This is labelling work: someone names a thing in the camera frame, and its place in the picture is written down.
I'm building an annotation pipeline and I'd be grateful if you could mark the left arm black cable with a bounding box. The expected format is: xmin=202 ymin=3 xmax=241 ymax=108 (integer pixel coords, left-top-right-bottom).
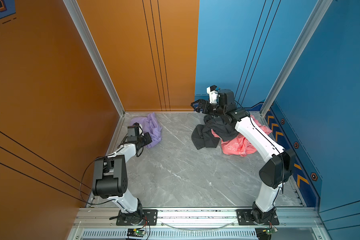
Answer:
xmin=79 ymin=155 xmax=121 ymax=206

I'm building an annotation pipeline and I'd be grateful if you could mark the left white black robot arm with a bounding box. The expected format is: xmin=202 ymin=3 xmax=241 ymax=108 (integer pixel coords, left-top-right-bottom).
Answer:
xmin=92 ymin=123 xmax=152 ymax=225

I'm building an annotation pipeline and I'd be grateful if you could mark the right aluminium corner post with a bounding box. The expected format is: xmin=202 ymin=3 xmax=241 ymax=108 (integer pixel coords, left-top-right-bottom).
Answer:
xmin=260 ymin=0 xmax=333 ymax=117

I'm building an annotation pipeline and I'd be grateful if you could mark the pink patterned cloth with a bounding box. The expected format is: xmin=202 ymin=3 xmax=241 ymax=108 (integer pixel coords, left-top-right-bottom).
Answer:
xmin=211 ymin=130 xmax=257 ymax=157

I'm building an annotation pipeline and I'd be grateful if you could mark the purple cloth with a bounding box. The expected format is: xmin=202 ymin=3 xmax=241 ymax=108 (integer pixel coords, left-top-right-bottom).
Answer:
xmin=130 ymin=113 xmax=162 ymax=149

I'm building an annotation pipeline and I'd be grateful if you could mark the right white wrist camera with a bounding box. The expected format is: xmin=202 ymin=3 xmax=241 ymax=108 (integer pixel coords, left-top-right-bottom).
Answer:
xmin=207 ymin=85 xmax=219 ymax=104

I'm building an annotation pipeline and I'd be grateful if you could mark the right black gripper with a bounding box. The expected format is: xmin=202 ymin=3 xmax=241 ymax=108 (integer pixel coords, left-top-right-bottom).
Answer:
xmin=190 ymin=99 xmax=227 ymax=118

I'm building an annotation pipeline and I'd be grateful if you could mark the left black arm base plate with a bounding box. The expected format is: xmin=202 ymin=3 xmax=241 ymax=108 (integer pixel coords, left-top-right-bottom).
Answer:
xmin=116 ymin=209 xmax=158 ymax=226

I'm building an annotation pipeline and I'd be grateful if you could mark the small right circuit board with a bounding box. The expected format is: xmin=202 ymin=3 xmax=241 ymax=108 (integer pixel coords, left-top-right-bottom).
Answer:
xmin=263 ymin=227 xmax=279 ymax=236

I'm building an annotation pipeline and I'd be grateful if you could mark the aluminium front rail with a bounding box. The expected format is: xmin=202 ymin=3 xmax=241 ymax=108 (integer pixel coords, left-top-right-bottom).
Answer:
xmin=68 ymin=207 xmax=331 ymax=240

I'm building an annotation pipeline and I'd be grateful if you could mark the left aluminium corner post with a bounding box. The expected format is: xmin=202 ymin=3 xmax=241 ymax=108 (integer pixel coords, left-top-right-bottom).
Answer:
xmin=63 ymin=0 xmax=125 ymax=117

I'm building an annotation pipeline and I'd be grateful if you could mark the black cloth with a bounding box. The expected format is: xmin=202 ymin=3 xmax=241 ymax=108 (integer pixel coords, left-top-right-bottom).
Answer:
xmin=191 ymin=115 xmax=239 ymax=150

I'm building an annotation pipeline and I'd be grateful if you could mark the green circuit board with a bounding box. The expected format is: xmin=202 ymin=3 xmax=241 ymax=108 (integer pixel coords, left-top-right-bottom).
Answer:
xmin=126 ymin=229 xmax=148 ymax=240

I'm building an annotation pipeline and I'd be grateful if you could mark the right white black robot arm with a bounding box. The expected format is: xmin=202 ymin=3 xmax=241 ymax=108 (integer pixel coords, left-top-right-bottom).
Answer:
xmin=191 ymin=85 xmax=296 ymax=225

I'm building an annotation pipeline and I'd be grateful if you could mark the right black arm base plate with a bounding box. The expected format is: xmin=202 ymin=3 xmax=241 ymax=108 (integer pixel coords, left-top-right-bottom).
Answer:
xmin=236 ymin=208 xmax=280 ymax=226

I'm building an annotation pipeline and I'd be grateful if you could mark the aluminium corner post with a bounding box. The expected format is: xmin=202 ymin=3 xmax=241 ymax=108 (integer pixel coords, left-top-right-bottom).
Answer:
xmin=260 ymin=0 xmax=333 ymax=117
xmin=63 ymin=0 xmax=125 ymax=117

